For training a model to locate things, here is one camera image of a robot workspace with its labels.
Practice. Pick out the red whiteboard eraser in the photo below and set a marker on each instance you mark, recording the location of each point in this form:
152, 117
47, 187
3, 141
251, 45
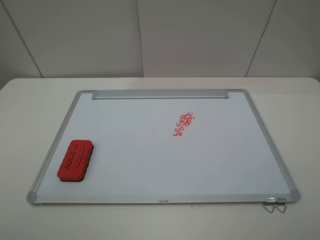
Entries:
76, 161

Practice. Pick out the grey framed whiteboard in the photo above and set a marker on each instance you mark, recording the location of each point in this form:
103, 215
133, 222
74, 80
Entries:
180, 146

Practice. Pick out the metal binder clip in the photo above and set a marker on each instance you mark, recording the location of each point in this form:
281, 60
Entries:
270, 204

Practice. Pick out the grey binder clip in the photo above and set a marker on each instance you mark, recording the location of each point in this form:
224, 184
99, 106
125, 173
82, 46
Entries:
280, 204

